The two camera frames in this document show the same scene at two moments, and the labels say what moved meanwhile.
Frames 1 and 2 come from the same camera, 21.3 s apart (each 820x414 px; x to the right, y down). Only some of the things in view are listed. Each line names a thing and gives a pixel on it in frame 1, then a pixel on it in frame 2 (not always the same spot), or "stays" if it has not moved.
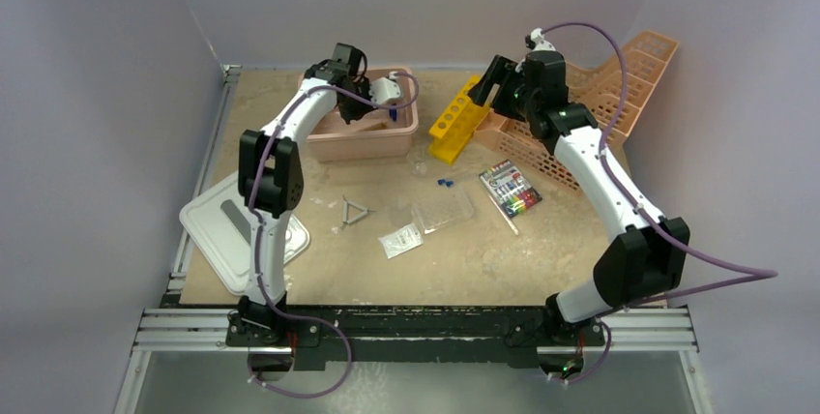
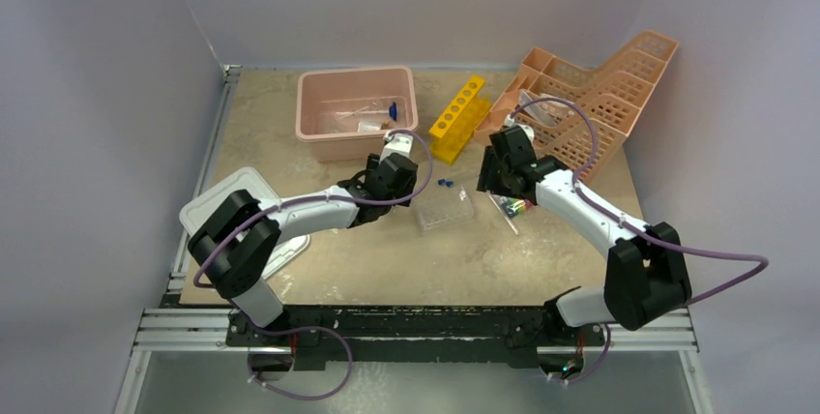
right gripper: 500,73 → 488,180
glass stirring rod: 512,226 stays
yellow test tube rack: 455,129 stays
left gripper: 350,116 → 372,164
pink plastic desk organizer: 613,90 stays
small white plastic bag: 400,241 → 368,126
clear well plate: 441,209 stays
